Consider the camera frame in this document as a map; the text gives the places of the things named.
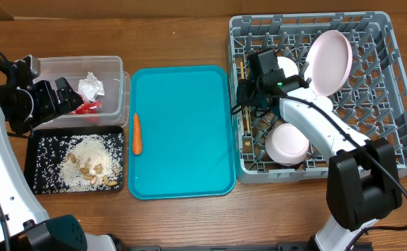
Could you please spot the large white plate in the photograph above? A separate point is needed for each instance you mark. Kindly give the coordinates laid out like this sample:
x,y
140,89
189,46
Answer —
x,y
329,63

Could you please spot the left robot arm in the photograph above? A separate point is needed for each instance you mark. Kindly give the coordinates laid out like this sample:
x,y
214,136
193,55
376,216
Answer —
x,y
24,223

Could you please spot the teal plastic tray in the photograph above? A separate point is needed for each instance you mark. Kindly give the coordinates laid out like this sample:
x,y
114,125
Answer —
x,y
186,133

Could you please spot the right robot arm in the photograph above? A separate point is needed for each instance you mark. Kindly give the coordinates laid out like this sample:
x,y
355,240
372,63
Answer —
x,y
363,181

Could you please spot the black plastic tray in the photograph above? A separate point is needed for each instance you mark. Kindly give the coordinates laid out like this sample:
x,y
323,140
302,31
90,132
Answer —
x,y
29,157

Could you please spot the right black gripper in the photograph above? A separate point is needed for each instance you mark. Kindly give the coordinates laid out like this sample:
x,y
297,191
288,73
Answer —
x,y
250,98

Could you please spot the small white plate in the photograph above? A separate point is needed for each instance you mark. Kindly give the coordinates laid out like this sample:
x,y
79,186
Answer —
x,y
289,66

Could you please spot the white green tissue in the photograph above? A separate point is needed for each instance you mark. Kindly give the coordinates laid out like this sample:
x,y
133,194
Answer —
x,y
90,87

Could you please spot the red snack wrapper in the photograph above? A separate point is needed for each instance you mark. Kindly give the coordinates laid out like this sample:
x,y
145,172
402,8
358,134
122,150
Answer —
x,y
88,108

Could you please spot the orange carrot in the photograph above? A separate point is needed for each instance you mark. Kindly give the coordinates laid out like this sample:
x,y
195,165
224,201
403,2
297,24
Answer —
x,y
137,145

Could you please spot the spilled rice and peanuts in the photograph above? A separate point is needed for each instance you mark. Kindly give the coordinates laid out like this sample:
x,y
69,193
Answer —
x,y
85,164

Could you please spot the wooden chopstick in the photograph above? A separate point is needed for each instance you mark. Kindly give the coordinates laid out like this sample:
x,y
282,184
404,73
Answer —
x,y
243,75

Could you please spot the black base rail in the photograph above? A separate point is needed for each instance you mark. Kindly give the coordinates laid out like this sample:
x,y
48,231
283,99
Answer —
x,y
293,246

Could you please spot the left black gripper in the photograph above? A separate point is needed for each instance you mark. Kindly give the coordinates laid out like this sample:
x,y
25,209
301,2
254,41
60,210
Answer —
x,y
44,89

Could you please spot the clear plastic bin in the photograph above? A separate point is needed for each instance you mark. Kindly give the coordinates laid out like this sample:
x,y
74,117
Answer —
x,y
114,109

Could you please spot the small white cup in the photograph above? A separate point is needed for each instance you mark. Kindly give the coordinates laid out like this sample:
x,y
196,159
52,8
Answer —
x,y
325,103

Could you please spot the grey dishwasher rack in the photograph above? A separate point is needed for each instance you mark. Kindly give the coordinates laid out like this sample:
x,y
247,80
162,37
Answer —
x,y
373,99

